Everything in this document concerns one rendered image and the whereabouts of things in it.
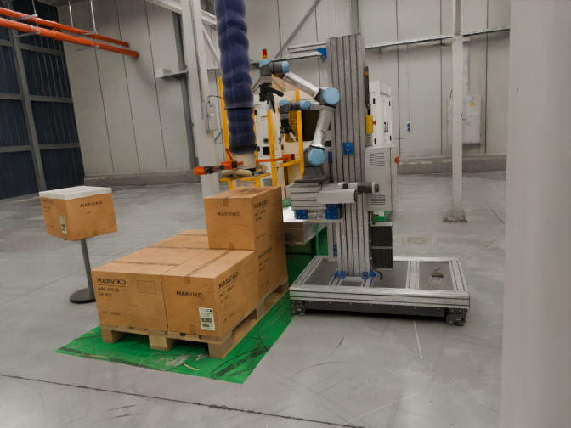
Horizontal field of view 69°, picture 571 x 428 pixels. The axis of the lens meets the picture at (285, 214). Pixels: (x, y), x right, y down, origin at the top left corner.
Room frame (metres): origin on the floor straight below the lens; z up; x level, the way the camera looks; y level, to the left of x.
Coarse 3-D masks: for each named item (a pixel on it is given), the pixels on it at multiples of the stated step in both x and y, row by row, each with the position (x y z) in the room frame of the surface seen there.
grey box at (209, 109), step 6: (204, 108) 4.64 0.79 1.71; (210, 108) 4.70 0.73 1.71; (204, 114) 4.65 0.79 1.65; (210, 114) 4.69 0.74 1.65; (216, 114) 4.82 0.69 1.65; (204, 120) 4.65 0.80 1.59; (210, 120) 4.68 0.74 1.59; (216, 120) 4.79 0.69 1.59; (210, 126) 4.66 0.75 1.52; (216, 126) 4.78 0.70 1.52
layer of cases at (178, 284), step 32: (128, 256) 3.09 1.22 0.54; (160, 256) 3.02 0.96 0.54; (192, 256) 2.95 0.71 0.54; (224, 256) 2.89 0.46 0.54; (256, 256) 3.00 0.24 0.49; (96, 288) 2.80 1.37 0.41; (128, 288) 2.70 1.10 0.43; (160, 288) 2.60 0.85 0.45; (192, 288) 2.50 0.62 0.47; (224, 288) 2.55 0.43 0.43; (256, 288) 2.96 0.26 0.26; (128, 320) 2.71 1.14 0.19; (160, 320) 2.61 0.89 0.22; (192, 320) 2.51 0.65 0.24; (224, 320) 2.51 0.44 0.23
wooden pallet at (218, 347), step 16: (288, 288) 3.54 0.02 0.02; (256, 304) 2.94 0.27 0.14; (272, 304) 3.20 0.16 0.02; (240, 320) 2.70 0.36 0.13; (256, 320) 2.92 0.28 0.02; (112, 336) 2.78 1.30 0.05; (160, 336) 2.62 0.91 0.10; (176, 336) 2.57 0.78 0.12; (192, 336) 2.52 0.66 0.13; (208, 336) 2.47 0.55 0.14; (224, 336) 2.49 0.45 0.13; (240, 336) 2.68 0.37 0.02; (224, 352) 2.47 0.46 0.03
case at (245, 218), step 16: (224, 192) 3.40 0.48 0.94; (240, 192) 3.33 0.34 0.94; (256, 192) 3.25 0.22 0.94; (272, 192) 3.37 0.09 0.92; (208, 208) 3.13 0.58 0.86; (224, 208) 3.08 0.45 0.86; (240, 208) 3.03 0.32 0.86; (256, 208) 3.07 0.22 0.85; (272, 208) 3.34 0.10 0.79; (208, 224) 3.14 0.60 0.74; (224, 224) 3.09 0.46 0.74; (240, 224) 3.03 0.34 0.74; (256, 224) 3.05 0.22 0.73; (272, 224) 3.32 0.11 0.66; (208, 240) 3.15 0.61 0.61; (224, 240) 3.09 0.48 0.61; (240, 240) 3.04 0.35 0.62; (256, 240) 3.03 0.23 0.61
